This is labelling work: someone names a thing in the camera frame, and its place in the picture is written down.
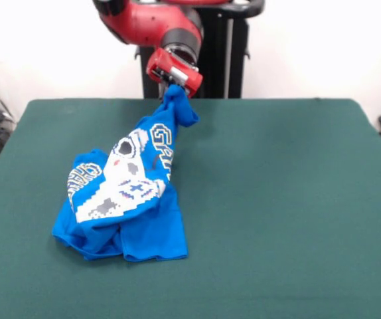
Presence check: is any dark green table cloth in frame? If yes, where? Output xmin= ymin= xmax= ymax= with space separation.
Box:
xmin=0 ymin=98 xmax=381 ymax=319

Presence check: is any blue game-controller print t-shirt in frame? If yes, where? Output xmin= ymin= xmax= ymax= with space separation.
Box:
xmin=51 ymin=84 xmax=200 ymax=263

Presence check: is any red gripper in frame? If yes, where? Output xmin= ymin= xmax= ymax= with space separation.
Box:
xmin=145 ymin=47 xmax=204 ymax=99

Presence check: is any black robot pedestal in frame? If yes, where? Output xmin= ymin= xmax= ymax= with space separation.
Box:
xmin=133 ymin=0 xmax=265 ymax=99

